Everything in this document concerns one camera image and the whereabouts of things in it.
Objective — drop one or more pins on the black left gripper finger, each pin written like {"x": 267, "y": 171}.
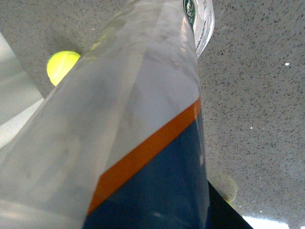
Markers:
{"x": 221, "y": 215}

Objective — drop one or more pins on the clear Wilson tennis ball can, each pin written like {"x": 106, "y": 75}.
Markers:
{"x": 118, "y": 144}

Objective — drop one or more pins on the yellow tennis ball near can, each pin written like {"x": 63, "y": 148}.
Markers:
{"x": 60, "y": 64}

